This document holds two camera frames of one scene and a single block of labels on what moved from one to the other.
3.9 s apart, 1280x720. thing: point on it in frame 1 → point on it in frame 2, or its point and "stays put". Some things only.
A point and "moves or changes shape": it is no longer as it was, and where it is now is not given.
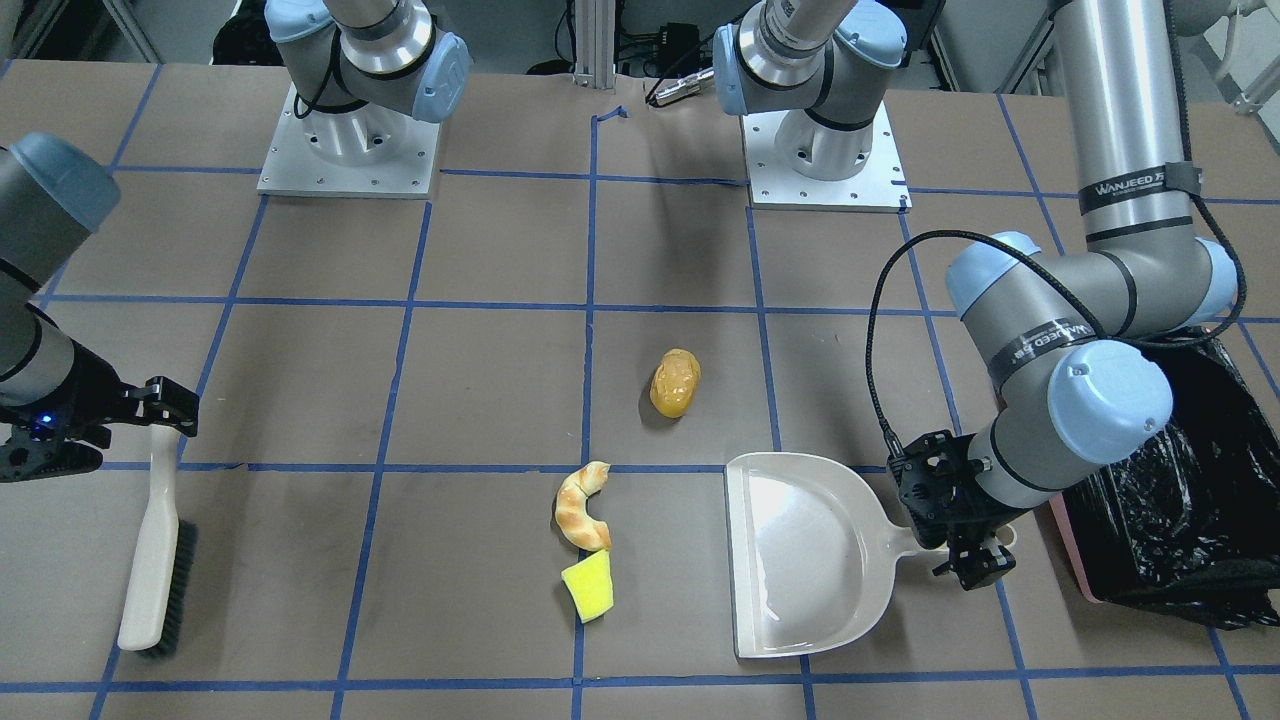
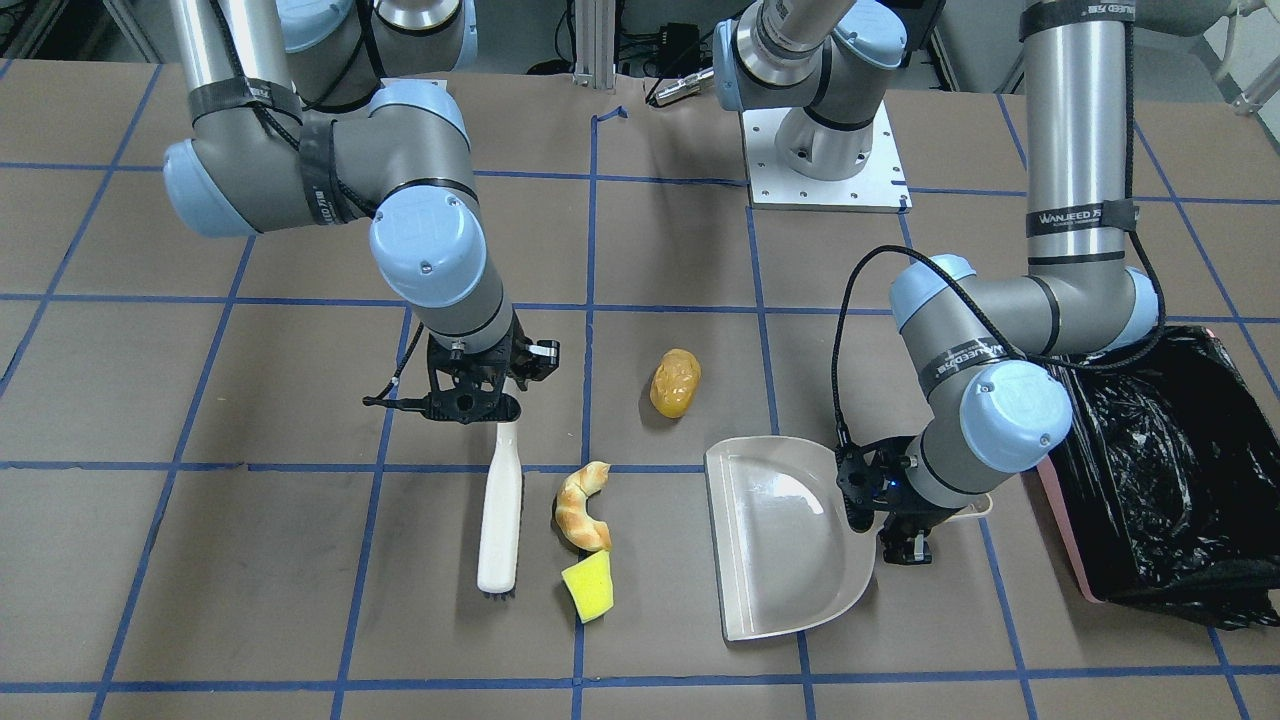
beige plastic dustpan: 811,551 moves or changes shape
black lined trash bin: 1190,524 stays put
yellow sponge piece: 589,584 stays put
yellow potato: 675,382 stays put
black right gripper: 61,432 → 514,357
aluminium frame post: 595,44 stays put
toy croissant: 571,507 stays put
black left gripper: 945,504 → 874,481
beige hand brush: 163,558 → 498,549
